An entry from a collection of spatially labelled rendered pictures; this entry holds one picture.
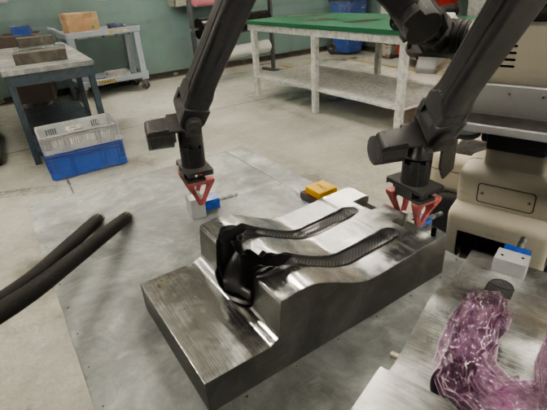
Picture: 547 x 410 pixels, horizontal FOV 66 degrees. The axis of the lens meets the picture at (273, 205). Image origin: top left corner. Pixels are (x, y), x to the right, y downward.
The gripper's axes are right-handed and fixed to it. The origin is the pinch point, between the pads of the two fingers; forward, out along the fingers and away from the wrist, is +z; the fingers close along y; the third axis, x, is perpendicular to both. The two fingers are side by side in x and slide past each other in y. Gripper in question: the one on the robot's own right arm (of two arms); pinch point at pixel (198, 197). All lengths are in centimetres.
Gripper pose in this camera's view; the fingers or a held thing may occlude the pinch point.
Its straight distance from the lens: 107.2
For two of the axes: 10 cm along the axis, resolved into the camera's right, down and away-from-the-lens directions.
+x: 8.9, -2.4, 3.8
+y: 4.5, 4.2, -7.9
